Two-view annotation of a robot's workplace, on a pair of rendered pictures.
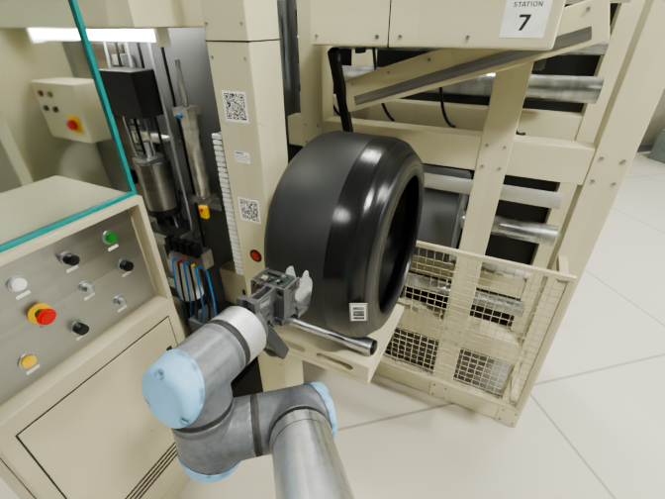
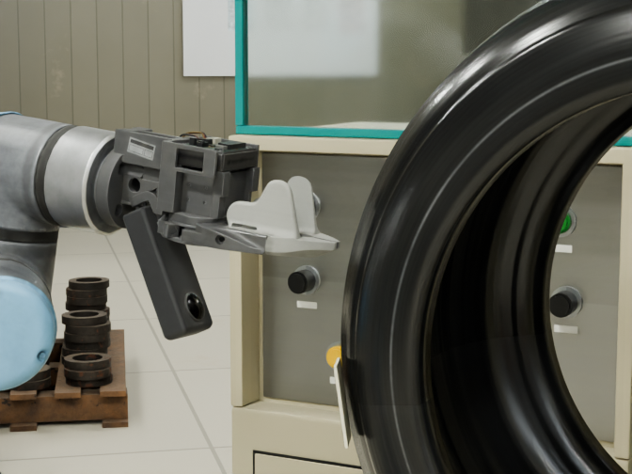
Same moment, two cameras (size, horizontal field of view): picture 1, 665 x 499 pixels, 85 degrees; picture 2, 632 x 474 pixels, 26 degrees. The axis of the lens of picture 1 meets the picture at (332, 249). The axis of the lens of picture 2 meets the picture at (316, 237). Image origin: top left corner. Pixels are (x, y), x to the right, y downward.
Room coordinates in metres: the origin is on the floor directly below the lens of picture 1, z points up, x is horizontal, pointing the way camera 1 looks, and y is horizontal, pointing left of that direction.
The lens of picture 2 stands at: (0.63, -1.03, 1.38)
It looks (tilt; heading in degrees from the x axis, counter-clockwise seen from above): 8 degrees down; 91
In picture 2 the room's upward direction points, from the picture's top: straight up
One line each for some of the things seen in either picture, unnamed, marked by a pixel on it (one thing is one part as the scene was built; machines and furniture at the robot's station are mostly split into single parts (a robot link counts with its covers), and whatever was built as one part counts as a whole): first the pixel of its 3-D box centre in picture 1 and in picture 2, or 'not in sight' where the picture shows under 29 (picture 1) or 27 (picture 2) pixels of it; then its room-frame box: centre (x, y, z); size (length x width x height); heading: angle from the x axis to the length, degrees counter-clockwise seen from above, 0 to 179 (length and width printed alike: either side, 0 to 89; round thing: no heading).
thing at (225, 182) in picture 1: (236, 209); not in sight; (1.05, 0.31, 1.19); 0.05 x 0.04 x 0.48; 154
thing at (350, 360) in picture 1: (320, 344); not in sight; (0.82, 0.04, 0.83); 0.36 x 0.09 x 0.06; 64
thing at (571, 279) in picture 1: (423, 317); not in sight; (1.14, -0.37, 0.65); 0.90 x 0.02 x 0.70; 64
